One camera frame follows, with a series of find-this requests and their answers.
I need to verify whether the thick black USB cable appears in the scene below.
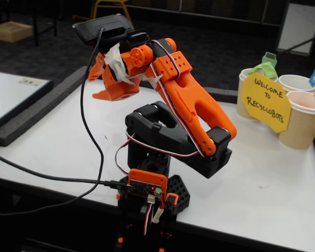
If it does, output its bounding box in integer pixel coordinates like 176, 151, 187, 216
0, 148, 133, 191

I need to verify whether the black framed whiteboard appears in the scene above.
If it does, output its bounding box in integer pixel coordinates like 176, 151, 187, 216
0, 70, 54, 136

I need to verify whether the orange controller board housing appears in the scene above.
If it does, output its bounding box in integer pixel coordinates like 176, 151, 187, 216
128, 169, 169, 198

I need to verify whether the black metal table frame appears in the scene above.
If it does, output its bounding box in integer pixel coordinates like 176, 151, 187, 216
31, 0, 58, 48

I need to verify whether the green recycling bin sign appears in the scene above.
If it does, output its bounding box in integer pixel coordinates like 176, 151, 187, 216
261, 51, 278, 69

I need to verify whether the yellow handwritten welcome sign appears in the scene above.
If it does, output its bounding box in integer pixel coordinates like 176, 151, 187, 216
240, 72, 291, 134

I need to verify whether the red white black servo wire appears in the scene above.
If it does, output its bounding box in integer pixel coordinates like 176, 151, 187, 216
143, 203, 156, 237
114, 39, 208, 176

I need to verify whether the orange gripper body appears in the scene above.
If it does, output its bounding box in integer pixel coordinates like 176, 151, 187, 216
101, 64, 142, 102

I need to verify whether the yellow metal chair frame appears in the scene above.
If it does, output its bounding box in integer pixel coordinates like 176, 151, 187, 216
72, 0, 134, 28

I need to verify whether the small paper label sticker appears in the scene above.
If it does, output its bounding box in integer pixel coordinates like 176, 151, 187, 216
18, 78, 44, 87

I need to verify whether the short dark grey foam strip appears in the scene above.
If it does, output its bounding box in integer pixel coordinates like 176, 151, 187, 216
203, 86, 238, 105

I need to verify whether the brown cardboard box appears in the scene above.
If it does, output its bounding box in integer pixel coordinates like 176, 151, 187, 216
0, 22, 34, 44

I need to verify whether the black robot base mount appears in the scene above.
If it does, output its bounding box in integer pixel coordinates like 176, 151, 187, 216
116, 174, 191, 252

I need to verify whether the beige ripple paper cup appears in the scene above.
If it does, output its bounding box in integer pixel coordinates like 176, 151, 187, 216
277, 74, 315, 93
278, 90, 315, 151
235, 67, 279, 121

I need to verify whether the green paper ball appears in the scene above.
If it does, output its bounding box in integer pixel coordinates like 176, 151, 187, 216
246, 61, 278, 81

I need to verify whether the thin black camera cable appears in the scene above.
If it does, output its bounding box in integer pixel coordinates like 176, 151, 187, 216
0, 26, 105, 216

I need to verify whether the standing white display board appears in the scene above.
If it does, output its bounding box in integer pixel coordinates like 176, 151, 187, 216
275, 4, 315, 57

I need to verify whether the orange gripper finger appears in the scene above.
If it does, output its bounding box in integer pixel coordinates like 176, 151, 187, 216
88, 51, 108, 82
91, 88, 114, 102

